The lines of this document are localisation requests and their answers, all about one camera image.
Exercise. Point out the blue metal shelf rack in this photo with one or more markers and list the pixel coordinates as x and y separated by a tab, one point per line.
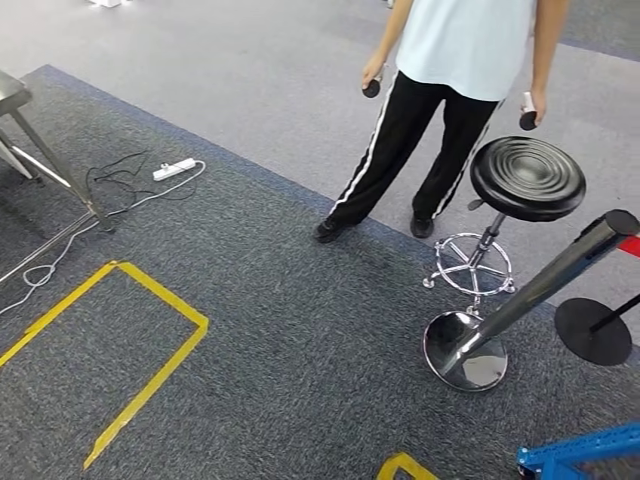
575	450

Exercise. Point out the steel workbench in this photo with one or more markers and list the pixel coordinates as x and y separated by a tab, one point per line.
10	93

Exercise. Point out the white power strip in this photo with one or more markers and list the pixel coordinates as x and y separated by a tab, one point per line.
172	170

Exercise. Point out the person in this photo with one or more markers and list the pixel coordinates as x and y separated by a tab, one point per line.
450	53

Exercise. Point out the black round stool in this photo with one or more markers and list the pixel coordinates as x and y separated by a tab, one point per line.
525	179

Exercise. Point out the red barrier belt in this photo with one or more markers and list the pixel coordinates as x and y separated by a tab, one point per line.
631	246

